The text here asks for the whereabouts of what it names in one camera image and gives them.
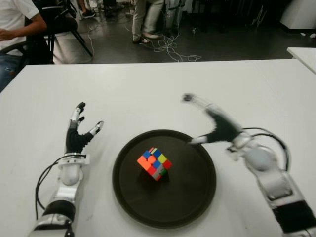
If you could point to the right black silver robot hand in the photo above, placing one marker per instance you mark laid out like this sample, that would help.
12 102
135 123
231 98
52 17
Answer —
224 128

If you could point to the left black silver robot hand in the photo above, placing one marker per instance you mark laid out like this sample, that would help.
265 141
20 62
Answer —
74 140

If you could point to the multicoloured Rubik's cube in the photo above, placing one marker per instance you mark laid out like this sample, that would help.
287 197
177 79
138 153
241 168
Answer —
153 163

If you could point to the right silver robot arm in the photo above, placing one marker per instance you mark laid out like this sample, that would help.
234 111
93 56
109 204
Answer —
271 172

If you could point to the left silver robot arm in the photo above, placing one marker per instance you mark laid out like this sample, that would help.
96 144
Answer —
69 175

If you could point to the dark brown round plate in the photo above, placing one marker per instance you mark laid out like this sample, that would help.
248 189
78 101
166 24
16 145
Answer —
187 192

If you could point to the white side table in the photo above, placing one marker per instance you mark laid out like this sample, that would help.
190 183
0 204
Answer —
304 58

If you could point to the black office chair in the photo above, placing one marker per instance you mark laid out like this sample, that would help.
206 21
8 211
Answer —
61 24

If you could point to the white standing robot legs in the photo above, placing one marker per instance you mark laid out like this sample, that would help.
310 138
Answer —
172 17

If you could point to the person with black sneakers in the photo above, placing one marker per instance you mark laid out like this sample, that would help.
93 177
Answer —
88 13

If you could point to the person in white shirt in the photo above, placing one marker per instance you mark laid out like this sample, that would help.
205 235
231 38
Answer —
12 19

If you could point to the white box cabinet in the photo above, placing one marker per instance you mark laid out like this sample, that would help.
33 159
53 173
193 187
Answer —
300 14

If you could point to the walking person beige trousers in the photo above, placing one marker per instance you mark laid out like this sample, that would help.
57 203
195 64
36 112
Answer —
143 17

